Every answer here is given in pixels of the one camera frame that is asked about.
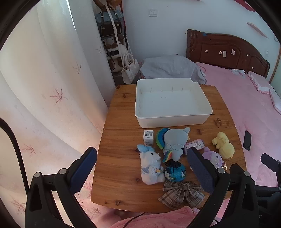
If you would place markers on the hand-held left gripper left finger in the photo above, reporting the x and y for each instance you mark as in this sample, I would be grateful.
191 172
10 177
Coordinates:
84 168

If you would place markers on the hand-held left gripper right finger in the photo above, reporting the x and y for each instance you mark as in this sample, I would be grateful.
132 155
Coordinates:
200 168

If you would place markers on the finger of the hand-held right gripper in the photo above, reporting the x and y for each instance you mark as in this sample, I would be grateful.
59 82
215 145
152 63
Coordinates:
271 163

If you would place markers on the purple plush toy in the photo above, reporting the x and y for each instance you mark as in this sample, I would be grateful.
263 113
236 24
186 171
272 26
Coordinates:
211 159

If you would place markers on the plaid fabric bow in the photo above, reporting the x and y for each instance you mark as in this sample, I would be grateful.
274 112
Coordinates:
182 193

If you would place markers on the yellow plush toy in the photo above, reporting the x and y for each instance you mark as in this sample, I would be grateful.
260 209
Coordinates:
226 149

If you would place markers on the white bear plush blue bow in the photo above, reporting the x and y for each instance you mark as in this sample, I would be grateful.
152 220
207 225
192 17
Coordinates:
151 166

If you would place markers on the white plastic storage bin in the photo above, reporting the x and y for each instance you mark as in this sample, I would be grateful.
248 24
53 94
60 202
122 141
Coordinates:
171 103

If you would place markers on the pink card pack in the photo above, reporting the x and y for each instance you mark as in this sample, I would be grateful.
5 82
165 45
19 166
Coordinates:
196 144

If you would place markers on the black smartphone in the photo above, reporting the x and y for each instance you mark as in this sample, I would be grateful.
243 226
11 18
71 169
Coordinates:
247 140

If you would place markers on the blue pony plush rainbow mane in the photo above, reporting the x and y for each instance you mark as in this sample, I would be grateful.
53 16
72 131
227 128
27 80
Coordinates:
174 140

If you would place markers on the small white cardboard box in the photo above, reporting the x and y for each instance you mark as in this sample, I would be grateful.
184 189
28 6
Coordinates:
148 138

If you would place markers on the pink fleece garment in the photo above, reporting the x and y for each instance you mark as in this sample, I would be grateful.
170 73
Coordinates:
166 219

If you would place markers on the pink pillow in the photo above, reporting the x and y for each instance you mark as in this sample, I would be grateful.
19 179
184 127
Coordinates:
265 87

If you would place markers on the white floral curtain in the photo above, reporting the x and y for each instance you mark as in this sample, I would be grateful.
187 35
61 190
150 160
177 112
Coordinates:
48 76

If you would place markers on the grey cloth bundle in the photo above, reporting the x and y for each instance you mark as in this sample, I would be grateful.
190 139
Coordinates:
171 66

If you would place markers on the white handbag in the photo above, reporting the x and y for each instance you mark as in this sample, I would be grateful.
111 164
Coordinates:
130 70

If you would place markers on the fluffy white and brown bag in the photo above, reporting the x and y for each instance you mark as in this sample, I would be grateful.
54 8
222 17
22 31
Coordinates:
116 52

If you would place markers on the brown wooden headboard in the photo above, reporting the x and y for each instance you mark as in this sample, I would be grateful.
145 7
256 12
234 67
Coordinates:
228 46

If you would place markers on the blue and brown hanging bag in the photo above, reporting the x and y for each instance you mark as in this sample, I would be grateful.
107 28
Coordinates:
109 24

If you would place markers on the white wall light switch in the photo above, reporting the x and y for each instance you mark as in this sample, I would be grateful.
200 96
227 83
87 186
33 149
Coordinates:
153 12

